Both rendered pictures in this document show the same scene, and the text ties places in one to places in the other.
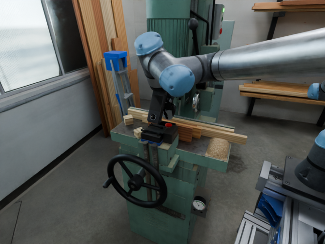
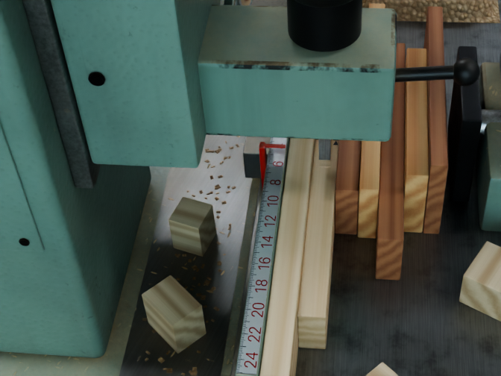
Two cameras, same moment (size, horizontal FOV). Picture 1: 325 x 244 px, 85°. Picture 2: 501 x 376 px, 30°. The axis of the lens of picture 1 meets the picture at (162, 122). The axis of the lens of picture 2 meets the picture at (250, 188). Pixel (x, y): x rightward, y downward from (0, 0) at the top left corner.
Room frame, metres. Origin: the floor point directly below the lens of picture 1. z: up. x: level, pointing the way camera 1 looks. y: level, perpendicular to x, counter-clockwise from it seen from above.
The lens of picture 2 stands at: (1.03, 0.47, 1.47)
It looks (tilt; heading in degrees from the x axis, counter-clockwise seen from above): 47 degrees down; 257
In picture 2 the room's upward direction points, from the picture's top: 5 degrees counter-clockwise
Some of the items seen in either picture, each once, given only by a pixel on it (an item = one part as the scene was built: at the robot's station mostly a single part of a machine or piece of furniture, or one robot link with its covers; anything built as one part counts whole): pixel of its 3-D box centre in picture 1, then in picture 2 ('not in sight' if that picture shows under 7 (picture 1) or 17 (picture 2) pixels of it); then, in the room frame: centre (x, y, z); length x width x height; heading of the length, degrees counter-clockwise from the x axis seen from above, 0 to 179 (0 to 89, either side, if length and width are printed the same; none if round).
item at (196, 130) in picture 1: (177, 128); (372, 112); (0.78, -0.08, 0.93); 0.24 x 0.01 x 0.06; 66
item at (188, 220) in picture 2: not in sight; (192, 226); (0.95, -0.10, 0.82); 0.03 x 0.03 x 0.04; 50
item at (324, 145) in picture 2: not in sight; (324, 133); (0.84, -0.02, 0.97); 0.01 x 0.01 x 0.05; 66
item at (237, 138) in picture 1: (189, 128); (333, 80); (0.79, -0.14, 0.92); 0.55 x 0.02 x 0.04; 66
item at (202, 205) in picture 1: (199, 203); not in sight; (0.55, -0.18, 0.65); 0.06 x 0.04 x 0.08; 66
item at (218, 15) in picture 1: (215, 22); not in sight; (1.08, -0.28, 1.40); 0.10 x 0.06 x 0.16; 156
